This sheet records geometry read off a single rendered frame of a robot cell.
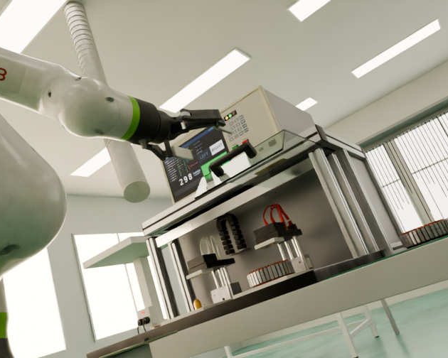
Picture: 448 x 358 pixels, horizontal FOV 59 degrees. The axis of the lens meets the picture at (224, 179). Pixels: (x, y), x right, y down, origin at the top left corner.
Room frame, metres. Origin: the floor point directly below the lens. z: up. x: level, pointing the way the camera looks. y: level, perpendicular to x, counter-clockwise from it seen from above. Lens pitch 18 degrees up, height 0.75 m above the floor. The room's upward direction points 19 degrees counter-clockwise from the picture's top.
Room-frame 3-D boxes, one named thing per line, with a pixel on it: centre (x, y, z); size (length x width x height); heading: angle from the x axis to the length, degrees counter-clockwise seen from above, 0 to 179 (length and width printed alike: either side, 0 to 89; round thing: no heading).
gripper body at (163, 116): (0.79, 0.09, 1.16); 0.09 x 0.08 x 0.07; 148
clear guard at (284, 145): (0.95, -0.11, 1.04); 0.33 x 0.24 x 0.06; 150
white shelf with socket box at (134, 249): (2.00, 0.56, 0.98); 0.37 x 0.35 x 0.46; 60
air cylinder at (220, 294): (1.23, 0.11, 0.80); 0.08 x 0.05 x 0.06; 60
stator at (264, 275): (0.98, -0.03, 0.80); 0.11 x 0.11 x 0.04
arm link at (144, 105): (0.73, 0.13, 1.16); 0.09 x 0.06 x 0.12; 58
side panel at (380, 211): (1.23, -0.41, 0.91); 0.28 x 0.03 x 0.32; 150
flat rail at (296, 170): (1.13, 0.02, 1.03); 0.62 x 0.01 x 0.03; 60
